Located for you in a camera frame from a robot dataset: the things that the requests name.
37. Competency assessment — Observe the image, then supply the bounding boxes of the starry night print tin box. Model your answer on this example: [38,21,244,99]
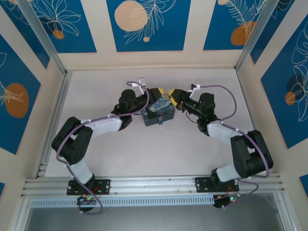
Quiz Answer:
[141,92,176,128]

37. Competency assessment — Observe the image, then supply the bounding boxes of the grey metal shelf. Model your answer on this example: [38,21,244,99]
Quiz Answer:
[23,206,285,231]

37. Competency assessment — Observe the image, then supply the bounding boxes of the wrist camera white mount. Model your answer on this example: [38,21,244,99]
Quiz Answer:
[190,83,202,97]
[136,77,148,93]

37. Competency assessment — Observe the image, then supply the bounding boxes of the grey slotted cable duct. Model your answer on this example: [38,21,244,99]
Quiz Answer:
[30,195,215,208]

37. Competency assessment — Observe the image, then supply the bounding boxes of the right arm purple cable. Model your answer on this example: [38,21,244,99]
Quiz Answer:
[198,84,271,210]

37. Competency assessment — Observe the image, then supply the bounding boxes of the aluminium frame leg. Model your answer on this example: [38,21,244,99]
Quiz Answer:
[9,198,32,231]
[272,192,298,231]

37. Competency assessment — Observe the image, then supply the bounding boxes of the aluminium frame post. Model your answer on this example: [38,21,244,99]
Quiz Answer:
[235,0,282,71]
[17,0,68,76]

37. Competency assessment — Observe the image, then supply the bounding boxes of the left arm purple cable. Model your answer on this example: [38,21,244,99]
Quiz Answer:
[55,81,150,214]

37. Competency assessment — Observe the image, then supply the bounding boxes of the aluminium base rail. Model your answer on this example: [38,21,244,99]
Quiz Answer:
[20,174,286,199]

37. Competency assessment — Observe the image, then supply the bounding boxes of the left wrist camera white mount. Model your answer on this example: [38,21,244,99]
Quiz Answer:
[136,77,148,93]

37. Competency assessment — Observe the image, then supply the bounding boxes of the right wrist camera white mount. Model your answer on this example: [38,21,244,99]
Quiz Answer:
[190,83,202,97]

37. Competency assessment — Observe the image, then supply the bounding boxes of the aluminium side rail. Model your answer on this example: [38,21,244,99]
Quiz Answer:
[236,69,272,174]
[35,71,73,179]

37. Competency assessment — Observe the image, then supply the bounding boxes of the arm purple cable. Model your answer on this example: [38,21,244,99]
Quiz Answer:
[55,81,150,214]
[198,84,271,210]

